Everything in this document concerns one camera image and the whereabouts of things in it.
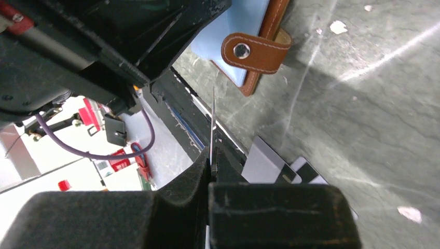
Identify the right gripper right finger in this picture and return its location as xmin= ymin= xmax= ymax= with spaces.
xmin=206 ymin=147 xmax=362 ymax=249

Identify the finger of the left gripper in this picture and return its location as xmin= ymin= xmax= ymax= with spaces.
xmin=45 ymin=1 xmax=232 ymax=87

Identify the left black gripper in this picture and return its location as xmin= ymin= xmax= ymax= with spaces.
xmin=1 ymin=1 xmax=141 ymax=128

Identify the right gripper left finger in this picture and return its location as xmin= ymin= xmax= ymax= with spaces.
xmin=1 ymin=148 xmax=210 ymax=248

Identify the brown leather card holder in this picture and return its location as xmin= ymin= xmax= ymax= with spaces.
xmin=190 ymin=0 xmax=293 ymax=96

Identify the dropped grey stripe card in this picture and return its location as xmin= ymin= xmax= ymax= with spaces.
xmin=241 ymin=136 xmax=302 ymax=184

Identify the black card holder background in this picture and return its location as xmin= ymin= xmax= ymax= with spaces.
xmin=104 ymin=114 xmax=127 ymax=147

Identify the red tool background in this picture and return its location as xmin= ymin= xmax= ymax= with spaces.
xmin=78 ymin=98 xmax=102 ymax=136

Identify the red box background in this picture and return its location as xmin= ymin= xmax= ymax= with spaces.
xmin=108 ymin=148 xmax=135 ymax=172

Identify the black base frame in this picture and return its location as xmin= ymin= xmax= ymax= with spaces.
xmin=142 ymin=67 xmax=248 ymax=165

